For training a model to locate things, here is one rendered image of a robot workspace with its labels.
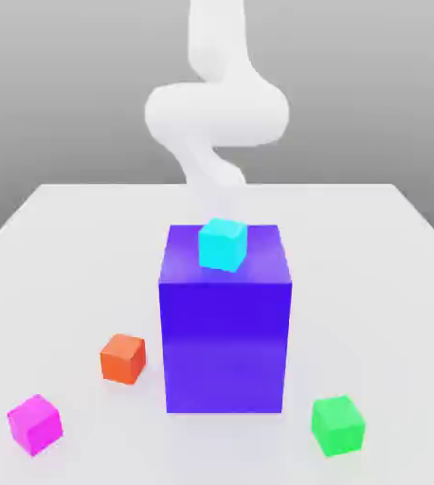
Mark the small magenta cube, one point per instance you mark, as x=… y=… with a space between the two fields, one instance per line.
x=35 y=425

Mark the small orange cube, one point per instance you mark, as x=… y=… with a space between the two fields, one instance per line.
x=121 y=360

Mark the small green cube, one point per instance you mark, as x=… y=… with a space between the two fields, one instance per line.
x=337 y=426

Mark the large purple box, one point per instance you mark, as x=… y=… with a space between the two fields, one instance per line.
x=224 y=341

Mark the small cyan cube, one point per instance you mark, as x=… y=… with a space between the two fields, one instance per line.
x=221 y=246

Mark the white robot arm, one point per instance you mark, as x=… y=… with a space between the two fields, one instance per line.
x=217 y=110

